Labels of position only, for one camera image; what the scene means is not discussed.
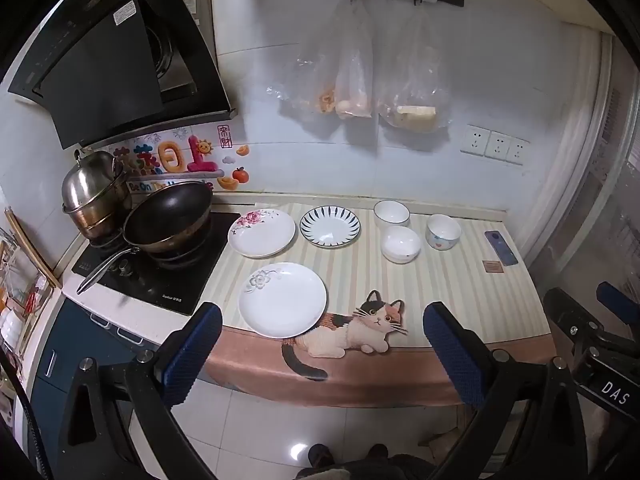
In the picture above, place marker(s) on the white plate grey flower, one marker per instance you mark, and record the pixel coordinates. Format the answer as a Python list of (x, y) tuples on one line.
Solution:
[(285, 305)]

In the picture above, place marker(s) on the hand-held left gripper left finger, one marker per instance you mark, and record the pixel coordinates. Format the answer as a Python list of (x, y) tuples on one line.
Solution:
[(195, 355)]

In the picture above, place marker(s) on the plain white bowl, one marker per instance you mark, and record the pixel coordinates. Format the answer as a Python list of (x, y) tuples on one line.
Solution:
[(400, 245)]

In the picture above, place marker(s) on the colourful wall sticker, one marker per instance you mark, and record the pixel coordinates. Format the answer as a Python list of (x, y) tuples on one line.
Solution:
[(165, 160)]

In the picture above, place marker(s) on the small brown square coaster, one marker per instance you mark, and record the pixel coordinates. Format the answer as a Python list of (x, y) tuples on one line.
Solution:
[(492, 266)]

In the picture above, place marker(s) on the black range hood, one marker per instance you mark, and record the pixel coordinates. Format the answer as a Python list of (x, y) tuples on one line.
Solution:
[(100, 60)]

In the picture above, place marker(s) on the person's right shoe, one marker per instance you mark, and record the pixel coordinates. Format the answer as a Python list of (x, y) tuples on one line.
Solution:
[(378, 451)]

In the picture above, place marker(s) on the white plate pink flowers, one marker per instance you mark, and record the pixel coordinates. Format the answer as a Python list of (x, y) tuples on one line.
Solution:
[(265, 240)]

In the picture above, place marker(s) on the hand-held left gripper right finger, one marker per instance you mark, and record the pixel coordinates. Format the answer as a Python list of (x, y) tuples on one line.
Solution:
[(450, 355)]

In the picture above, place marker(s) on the white wall socket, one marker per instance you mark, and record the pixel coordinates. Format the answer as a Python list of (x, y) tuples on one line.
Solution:
[(517, 151), (498, 146), (475, 140)]

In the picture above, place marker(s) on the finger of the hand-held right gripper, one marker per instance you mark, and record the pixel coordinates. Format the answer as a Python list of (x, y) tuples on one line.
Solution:
[(570, 315), (617, 296)]

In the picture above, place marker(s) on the striped cat tablecloth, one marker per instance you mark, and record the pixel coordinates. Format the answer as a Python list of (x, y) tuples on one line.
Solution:
[(450, 280)]

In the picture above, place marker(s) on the white bowl dark rim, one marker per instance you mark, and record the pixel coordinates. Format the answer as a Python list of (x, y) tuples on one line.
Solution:
[(391, 212)]

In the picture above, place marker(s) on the clear plastic bag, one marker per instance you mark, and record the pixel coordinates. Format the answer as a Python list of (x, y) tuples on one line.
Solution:
[(356, 75), (310, 65), (415, 80)]

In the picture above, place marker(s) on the wooden framed side rack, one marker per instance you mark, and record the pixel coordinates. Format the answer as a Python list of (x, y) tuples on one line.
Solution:
[(30, 280)]

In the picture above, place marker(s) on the person's shoe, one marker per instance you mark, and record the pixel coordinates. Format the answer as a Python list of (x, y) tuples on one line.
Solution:
[(320, 455), (378, 451)]

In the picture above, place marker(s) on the black glass gas stove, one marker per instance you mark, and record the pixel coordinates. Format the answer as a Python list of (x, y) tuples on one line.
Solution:
[(165, 285)]

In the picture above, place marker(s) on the stainless steel steamer pot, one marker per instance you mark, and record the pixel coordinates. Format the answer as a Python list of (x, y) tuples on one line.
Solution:
[(92, 180)]

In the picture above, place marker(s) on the white bowl small prints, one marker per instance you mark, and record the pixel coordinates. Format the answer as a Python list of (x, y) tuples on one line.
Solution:
[(443, 234)]

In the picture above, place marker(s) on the white plate blue stripes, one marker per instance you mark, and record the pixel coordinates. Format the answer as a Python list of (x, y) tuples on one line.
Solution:
[(330, 227)]

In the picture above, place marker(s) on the blue phone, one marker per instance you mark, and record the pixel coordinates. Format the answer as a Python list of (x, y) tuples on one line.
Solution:
[(501, 248)]

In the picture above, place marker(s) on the white sliding door frame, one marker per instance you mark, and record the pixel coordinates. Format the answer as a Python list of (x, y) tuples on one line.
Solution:
[(580, 160)]

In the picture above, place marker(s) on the blue kitchen cabinet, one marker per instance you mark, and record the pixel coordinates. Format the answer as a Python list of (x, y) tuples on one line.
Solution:
[(70, 340)]

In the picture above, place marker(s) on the person's left shoe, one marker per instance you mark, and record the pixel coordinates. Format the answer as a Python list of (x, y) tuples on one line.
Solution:
[(320, 455)]

